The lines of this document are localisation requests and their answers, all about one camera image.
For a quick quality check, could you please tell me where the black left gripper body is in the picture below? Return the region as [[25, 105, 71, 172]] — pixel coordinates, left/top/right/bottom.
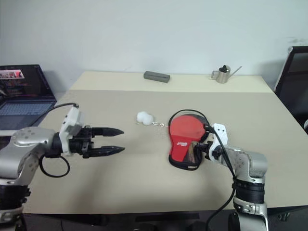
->
[[68, 125, 95, 160]]

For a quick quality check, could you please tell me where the open dark laptop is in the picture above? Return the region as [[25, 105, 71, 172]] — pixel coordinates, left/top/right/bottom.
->
[[0, 64, 58, 130]]

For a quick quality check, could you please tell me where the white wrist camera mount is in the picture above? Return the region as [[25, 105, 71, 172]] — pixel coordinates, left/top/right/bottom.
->
[[207, 123, 228, 161], [59, 105, 85, 155]]

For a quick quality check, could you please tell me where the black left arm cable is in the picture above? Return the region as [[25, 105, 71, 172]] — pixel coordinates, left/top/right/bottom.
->
[[31, 103, 80, 179]]

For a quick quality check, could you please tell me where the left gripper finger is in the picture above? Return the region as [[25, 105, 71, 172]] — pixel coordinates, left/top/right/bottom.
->
[[89, 145, 126, 158], [90, 127, 125, 138]]

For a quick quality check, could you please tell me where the small metal watering can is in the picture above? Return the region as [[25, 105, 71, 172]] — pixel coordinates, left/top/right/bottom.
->
[[211, 64, 243, 84]]

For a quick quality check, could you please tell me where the red table tennis paddle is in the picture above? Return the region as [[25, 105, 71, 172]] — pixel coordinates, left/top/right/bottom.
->
[[169, 116, 208, 167]]

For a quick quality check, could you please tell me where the grey oblong box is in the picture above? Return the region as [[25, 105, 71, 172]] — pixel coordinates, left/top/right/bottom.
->
[[143, 70, 171, 84]]

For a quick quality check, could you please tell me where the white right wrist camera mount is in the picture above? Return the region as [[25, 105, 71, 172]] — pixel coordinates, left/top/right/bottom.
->
[[207, 123, 228, 161]]

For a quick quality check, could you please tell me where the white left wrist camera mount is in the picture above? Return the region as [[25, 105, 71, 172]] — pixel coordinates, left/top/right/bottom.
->
[[59, 105, 85, 155]]

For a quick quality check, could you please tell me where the white fluffy pompom keychain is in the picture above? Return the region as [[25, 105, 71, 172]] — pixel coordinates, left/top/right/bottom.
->
[[136, 111, 167, 128]]

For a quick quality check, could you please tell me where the black office chair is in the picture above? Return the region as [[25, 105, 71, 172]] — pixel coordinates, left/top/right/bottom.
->
[[275, 46, 308, 126]]

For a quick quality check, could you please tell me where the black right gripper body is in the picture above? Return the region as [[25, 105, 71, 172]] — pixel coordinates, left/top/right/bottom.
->
[[201, 140, 214, 160]]

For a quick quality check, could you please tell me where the black table frame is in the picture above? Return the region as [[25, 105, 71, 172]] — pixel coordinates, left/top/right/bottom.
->
[[23, 207, 308, 227]]

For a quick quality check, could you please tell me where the black red paddle case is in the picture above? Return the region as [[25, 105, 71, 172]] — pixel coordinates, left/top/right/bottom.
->
[[167, 110, 211, 171]]

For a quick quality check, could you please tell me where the beige table cloth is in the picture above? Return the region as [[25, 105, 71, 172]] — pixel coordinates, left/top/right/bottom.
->
[[23, 89, 308, 215]]

